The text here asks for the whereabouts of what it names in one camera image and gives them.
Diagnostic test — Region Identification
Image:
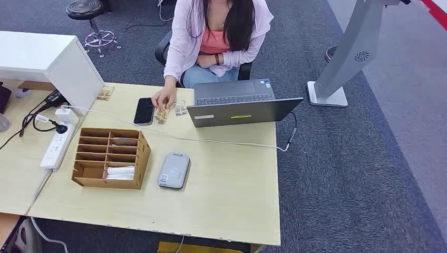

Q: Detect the black floor cable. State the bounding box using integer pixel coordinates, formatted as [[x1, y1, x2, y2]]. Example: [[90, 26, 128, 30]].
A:
[[125, 10, 165, 32]]

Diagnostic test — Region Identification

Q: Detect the black desk object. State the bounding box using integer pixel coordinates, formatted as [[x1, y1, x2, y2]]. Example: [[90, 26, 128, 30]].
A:
[[0, 82, 12, 115]]

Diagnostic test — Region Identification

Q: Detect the grey desk object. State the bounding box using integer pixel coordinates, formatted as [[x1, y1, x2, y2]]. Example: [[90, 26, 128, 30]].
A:
[[0, 113, 12, 133]]

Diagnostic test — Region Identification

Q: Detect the black smartphone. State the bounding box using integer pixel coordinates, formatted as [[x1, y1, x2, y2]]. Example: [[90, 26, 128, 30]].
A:
[[133, 97, 156, 126]]

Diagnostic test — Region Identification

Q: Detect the black laptop adapter cable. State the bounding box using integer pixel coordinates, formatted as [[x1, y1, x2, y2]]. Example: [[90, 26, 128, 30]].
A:
[[286, 111, 298, 148]]

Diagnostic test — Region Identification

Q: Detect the clear plastic card sleeve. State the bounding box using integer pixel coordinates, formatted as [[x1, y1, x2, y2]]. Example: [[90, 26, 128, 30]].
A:
[[173, 100, 189, 117]]

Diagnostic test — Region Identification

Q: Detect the white computer mouse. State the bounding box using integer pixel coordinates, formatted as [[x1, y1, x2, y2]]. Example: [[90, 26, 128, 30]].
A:
[[14, 87, 34, 99]]

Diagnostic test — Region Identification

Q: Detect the yellow object under desk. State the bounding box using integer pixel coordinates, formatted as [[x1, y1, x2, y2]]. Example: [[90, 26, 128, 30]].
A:
[[157, 241, 245, 253]]

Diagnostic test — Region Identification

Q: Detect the black round stool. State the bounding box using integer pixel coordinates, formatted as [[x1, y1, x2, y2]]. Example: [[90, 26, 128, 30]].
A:
[[65, 0, 122, 59]]

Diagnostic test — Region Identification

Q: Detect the yellow brown hotel card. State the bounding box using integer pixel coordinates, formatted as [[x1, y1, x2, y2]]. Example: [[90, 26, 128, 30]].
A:
[[154, 104, 171, 125]]

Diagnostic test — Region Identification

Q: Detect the person's right hand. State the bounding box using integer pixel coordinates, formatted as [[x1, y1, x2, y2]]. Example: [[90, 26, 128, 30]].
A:
[[151, 85, 178, 112]]

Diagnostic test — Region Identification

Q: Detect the white card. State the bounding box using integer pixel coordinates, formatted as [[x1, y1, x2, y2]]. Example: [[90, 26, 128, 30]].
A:
[[105, 173, 135, 181], [106, 166, 135, 176]]

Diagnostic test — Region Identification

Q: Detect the white cabinet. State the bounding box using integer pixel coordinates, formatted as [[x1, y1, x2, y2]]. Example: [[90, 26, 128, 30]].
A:
[[0, 31, 105, 117]]

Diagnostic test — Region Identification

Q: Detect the person's left hand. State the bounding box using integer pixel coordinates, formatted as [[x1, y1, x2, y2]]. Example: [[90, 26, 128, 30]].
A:
[[195, 53, 219, 70]]

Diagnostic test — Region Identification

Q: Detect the grey kiosk stand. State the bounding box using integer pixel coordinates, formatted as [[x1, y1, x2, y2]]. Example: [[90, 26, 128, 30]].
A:
[[307, 0, 413, 108]]

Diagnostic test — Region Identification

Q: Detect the white floor cable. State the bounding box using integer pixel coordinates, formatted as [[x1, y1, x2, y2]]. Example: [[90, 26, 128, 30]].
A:
[[157, 0, 174, 22]]

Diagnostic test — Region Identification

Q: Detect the brown wooden board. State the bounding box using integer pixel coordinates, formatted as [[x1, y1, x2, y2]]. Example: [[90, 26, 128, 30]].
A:
[[17, 81, 56, 92]]

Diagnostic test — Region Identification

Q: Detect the black power brick cable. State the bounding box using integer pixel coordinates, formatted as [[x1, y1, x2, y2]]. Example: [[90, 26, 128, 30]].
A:
[[0, 103, 53, 151]]

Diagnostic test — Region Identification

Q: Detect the black plug with cable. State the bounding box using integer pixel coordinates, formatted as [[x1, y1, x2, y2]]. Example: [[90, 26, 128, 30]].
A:
[[32, 113, 69, 135]]

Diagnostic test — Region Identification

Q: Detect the yellow brown patterned card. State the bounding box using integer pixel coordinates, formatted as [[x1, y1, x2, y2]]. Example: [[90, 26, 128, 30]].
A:
[[96, 85, 115, 102]]

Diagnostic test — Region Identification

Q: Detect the person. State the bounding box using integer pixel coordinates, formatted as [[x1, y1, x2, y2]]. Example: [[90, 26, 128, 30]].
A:
[[151, 0, 274, 112]]

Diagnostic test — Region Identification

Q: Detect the white power strip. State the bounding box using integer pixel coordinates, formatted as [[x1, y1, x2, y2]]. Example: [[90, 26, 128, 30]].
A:
[[40, 122, 77, 172]]

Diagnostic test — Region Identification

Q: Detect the grey laptop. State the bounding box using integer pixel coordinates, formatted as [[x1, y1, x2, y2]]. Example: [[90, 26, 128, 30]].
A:
[[186, 78, 305, 129]]

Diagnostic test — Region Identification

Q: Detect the brown wooden slot organizer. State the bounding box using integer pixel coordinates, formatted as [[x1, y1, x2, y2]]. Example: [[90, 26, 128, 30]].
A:
[[71, 127, 152, 190]]

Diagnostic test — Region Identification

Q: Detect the grey card reader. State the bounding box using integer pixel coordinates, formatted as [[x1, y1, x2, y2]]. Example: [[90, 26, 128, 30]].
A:
[[157, 152, 191, 190]]

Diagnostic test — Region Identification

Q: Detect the white charging cable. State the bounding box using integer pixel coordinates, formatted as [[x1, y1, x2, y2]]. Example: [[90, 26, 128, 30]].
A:
[[61, 104, 290, 152]]

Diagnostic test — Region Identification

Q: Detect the round black base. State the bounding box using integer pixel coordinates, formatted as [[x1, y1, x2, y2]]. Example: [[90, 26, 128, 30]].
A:
[[325, 45, 338, 63]]

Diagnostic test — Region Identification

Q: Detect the black power brick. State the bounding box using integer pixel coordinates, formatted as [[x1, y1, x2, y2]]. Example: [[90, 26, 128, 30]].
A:
[[44, 90, 67, 108]]

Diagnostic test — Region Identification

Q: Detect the white charger block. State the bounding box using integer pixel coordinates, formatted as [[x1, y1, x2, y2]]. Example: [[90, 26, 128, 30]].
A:
[[54, 107, 80, 125]]

